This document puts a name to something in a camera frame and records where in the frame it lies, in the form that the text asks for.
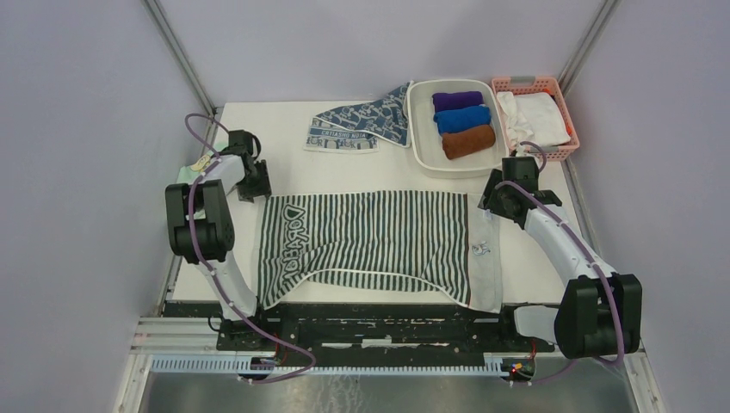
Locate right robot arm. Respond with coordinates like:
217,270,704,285
479,157,643,365

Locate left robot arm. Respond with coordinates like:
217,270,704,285
164,130,272,321

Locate white cloth in basket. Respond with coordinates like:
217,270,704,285
496,91,571,147

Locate orange item in basket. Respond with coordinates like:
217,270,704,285
541,87,573,138

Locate mint green cartoon towel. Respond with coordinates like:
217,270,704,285
176,151,213,215

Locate brown rolled towel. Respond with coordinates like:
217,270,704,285
441,125,496,160

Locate pink plastic basket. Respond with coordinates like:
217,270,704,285
491,77,580,162

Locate blue rolled towel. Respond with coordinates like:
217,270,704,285
433,105,492,134

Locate white plastic tub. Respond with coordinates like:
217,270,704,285
405,79,508,179

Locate purple rolled towel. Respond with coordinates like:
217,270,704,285
432,91,484,113

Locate blue patterned towel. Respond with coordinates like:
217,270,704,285
304,82,413,154

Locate white slotted cable duct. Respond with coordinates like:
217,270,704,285
151,354,509,378

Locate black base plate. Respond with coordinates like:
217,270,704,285
252,303,556,367

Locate aluminium frame rail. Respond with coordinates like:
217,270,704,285
113,0,224,413

